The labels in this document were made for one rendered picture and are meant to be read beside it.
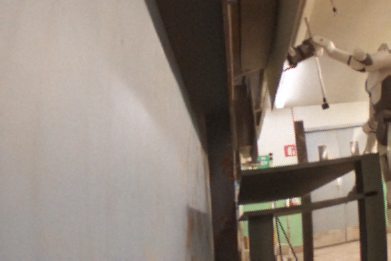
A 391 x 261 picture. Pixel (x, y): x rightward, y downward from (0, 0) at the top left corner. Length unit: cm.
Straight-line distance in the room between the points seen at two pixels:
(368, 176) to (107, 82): 36
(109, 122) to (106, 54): 3
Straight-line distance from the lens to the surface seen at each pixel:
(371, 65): 186
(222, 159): 72
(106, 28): 16
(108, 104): 16
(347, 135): 621
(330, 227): 593
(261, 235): 42
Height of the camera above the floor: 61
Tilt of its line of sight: 18 degrees up
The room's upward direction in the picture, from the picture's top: 4 degrees counter-clockwise
